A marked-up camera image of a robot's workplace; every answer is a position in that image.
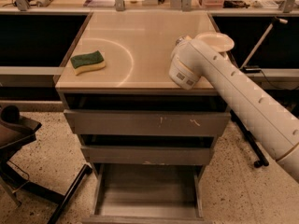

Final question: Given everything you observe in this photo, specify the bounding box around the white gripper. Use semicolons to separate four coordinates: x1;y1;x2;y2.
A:
169;35;199;90

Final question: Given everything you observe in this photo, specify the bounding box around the silver redbull can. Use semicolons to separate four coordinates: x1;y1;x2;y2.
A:
176;36;186;46

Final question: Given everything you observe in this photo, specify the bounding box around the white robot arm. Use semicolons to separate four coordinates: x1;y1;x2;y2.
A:
169;37;299;181

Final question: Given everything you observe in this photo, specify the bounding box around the grey drawer cabinet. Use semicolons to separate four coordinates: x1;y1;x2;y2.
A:
54;10;245;224

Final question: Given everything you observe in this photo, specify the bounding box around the top grey drawer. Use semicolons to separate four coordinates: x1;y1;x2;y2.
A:
63;93;232;137

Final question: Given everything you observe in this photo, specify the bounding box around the grey drawer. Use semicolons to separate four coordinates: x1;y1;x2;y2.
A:
82;164;212;224
63;93;232;137
81;134;215;165

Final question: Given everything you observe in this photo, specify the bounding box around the middle grey drawer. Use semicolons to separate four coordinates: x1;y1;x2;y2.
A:
81;134;215;165

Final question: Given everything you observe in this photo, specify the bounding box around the bottom grey drawer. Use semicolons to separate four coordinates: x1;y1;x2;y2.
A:
82;164;212;224

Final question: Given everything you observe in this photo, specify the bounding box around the white bowl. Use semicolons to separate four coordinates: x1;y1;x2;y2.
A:
196;32;235;52

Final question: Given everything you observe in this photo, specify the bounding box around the white pole with black base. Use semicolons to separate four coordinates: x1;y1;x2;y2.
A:
239;17;288;70

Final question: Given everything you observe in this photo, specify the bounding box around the green yellow sponge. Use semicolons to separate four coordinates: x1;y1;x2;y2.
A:
70;50;106;76

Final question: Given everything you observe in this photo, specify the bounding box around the black wheeled stand right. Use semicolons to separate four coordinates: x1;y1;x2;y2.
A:
229;109;299;168

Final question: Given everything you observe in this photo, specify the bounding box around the black stand left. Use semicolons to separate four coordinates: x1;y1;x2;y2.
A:
0;112;85;224

